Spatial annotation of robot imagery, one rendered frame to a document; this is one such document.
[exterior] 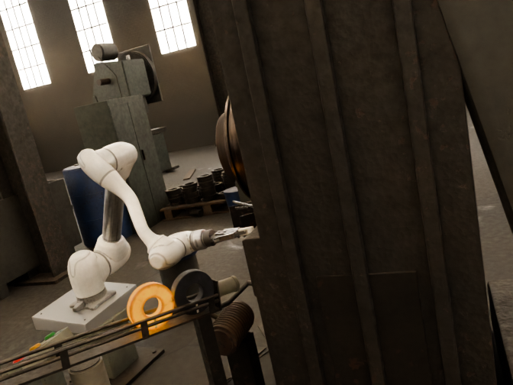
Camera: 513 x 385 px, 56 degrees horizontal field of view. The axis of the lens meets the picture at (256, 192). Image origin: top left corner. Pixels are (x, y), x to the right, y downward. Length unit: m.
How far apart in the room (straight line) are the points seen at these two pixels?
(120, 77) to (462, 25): 8.76
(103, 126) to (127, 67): 4.36
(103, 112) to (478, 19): 4.58
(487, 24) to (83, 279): 2.11
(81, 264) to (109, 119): 3.03
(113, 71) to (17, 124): 5.29
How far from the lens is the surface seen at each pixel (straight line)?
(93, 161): 2.37
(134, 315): 1.63
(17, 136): 4.76
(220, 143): 1.90
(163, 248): 2.07
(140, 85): 9.94
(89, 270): 2.64
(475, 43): 1.35
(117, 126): 5.50
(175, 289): 1.67
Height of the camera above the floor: 1.35
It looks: 12 degrees down
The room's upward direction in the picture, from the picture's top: 12 degrees counter-clockwise
